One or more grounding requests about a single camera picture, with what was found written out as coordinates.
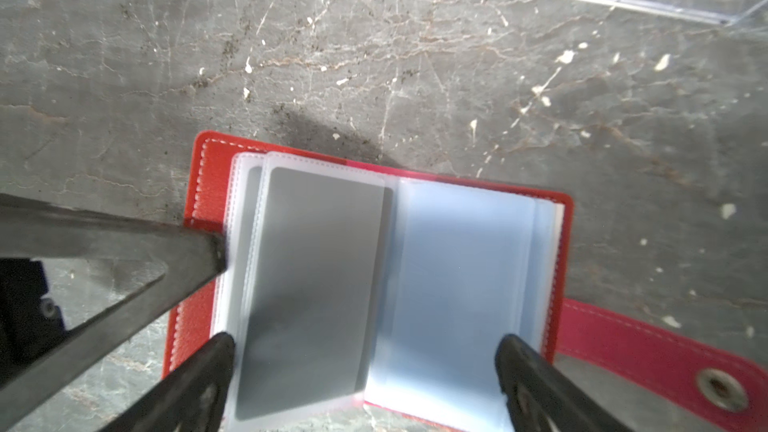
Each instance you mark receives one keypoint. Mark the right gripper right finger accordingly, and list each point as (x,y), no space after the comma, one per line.
(540,398)

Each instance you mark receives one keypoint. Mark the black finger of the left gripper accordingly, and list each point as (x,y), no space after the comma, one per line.
(39,354)

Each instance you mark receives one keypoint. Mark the red card holder wallet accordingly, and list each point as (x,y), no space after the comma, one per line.
(658,360)

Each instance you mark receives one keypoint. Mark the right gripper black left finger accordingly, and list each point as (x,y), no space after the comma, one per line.
(191,398)

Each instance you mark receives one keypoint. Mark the grey credit card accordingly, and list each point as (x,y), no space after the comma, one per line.
(319,237)

